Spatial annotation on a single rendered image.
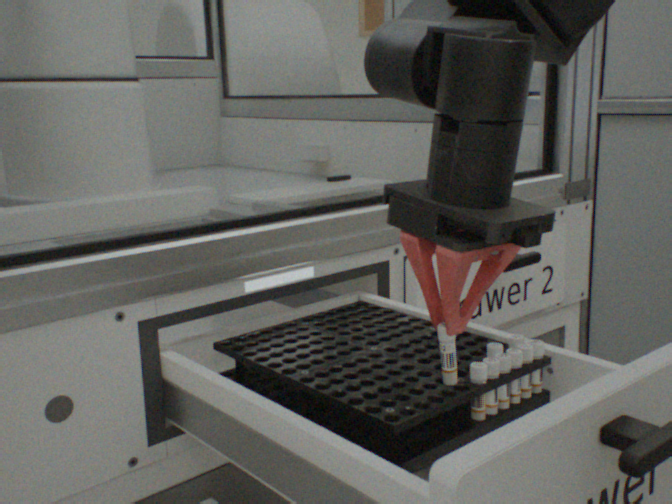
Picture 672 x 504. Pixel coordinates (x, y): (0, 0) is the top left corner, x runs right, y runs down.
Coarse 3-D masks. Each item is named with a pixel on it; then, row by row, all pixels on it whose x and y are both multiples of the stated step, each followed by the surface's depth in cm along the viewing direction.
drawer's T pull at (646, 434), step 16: (624, 416) 46; (608, 432) 44; (624, 432) 44; (640, 432) 44; (656, 432) 44; (624, 448) 44; (640, 448) 42; (656, 448) 42; (624, 464) 41; (640, 464) 41; (656, 464) 42
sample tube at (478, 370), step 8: (472, 368) 54; (480, 368) 54; (472, 376) 54; (480, 376) 54; (472, 400) 54; (480, 400) 54; (472, 408) 55; (480, 408) 54; (472, 416) 55; (480, 416) 54
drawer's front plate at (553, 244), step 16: (560, 224) 97; (544, 240) 95; (560, 240) 98; (432, 256) 81; (544, 256) 96; (560, 256) 98; (512, 272) 92; (528, 272) 94; (544, 272) 96; (560, 272) 99; (416, 288) 80; (464, 288) 86; (496, 288) 90; (512, 288) 92; (528, 288) 94; (560, 288) 99; (416, 304) 81; (496, 304) 90; (528, 304) 95; (544, 304) 97; (480, 320) 89; (496, 320) 91
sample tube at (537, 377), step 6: (528, 342) 59; (534, 342) 58; (540, 342) 58; (534, 348) 58; (540, 348) 58; (534, 354) 58; (540, 354) 58; (534, 372) 59; (540, 372) 59; (534, 378) 59; (540, 378) 59; (534, 384) 59; (540, 384) 59; (534, 390) 59; (540, 390) 59
